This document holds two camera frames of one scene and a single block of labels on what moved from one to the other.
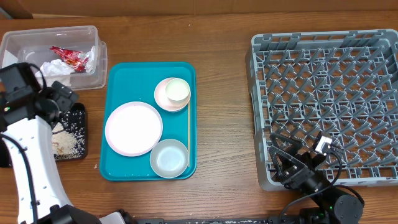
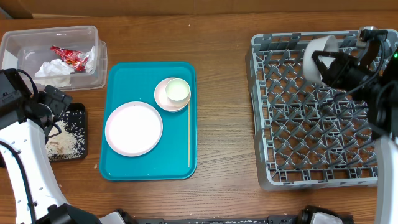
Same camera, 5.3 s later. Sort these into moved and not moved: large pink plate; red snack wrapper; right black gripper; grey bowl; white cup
Moved: right black gripper; grey bowl
Not moved: large pink plate; white cup; red snack wrapper
